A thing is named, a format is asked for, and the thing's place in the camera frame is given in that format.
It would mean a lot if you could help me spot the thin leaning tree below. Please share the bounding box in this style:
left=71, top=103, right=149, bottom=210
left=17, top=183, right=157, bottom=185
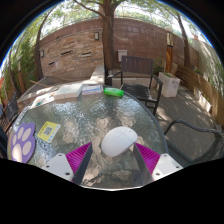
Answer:
left=34, top=8, right=56, bottom=82
left=174, top=13, right=192, bottom=69

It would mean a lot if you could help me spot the wooden slat fence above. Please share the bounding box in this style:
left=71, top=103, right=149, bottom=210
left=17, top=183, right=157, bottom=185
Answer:
left=174, top=64, right=224, bottom=126

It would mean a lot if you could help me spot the green plastic bottle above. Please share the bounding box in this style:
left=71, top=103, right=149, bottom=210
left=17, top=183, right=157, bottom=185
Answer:
left=103, top=87, right=125, bottom=98

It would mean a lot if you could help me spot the long white planter box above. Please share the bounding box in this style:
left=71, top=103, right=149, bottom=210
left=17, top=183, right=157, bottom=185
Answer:
left=199, top=94, right=213, bottom=114

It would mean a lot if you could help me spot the grey wall box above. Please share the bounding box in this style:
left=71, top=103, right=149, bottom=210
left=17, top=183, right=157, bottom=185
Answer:
left=117, top=49, right=128, bottom=63

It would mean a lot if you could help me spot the dark wooden slatted chair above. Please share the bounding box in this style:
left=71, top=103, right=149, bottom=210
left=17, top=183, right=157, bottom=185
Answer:
left=105, top=55, right=164, bottom=116

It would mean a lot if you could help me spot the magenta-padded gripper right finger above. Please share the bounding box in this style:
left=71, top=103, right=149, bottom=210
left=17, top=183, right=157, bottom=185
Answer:
left=133, top=142, right=185, bottom=186

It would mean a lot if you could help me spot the wooden plank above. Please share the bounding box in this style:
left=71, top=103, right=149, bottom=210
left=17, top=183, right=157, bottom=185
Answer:
left=29, top=79, right=51, bottom=89

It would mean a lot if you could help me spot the small blue-white book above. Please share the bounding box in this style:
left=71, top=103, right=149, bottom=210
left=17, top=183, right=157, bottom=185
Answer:
left=81, top=84, right=104, bottom=96

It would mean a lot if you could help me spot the purple paw-shaped mouse pad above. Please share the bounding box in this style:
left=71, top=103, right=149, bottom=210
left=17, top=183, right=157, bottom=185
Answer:
left=9, top=122, right=37, bottom=164

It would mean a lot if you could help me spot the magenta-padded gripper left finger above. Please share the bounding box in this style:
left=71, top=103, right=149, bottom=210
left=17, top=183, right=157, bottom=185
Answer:
left=41, top=142, right=94, bottom=186

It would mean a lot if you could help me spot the white computer mouse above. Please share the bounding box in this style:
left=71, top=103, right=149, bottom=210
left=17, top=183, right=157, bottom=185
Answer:
left=100, top=126, right=139, bottom=158

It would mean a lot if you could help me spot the wooden post lamp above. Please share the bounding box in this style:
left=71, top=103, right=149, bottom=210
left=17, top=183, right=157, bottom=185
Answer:
left=165, top=31, right=175, bottom=73

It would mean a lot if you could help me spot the white square planter box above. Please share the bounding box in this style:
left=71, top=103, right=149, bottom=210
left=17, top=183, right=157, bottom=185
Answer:
left=157, top=71, right=181, bottom=98

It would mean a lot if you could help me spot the large forked tree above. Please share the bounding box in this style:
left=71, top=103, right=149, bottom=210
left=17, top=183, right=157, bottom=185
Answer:
left=73, top=0, right=134, bottom=72

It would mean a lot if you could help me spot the raised stone bed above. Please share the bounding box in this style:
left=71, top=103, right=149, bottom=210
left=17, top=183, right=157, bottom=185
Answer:
left=16, top=63, right=106, bottom=104

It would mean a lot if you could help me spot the thick white book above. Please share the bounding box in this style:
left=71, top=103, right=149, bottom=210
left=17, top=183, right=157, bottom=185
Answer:
left=53, top=83, right=84, bottom=100

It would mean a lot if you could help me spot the black mesh chair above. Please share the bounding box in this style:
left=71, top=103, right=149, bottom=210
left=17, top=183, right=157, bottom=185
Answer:
left=0, top=93, right=20, bottom=134

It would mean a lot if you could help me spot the black metal armchair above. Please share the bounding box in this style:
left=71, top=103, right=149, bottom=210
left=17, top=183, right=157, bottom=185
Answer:
left=163, top=118, right=224, bottom=164

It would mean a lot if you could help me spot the yellow square card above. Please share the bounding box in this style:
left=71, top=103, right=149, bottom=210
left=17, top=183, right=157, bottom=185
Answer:
left=36, top=120, right=62, bottom=144

